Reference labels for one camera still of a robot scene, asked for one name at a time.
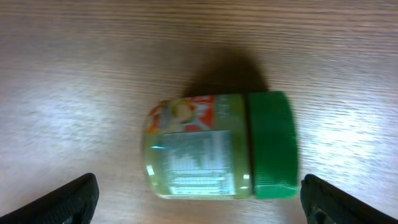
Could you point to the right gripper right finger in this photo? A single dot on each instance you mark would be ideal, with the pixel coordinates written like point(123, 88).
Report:
point(325, 203)

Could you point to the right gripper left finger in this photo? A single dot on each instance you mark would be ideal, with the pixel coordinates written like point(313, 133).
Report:
point(74, 203)

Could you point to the green lid jar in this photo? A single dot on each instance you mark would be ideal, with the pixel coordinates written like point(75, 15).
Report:
point(222, 147)

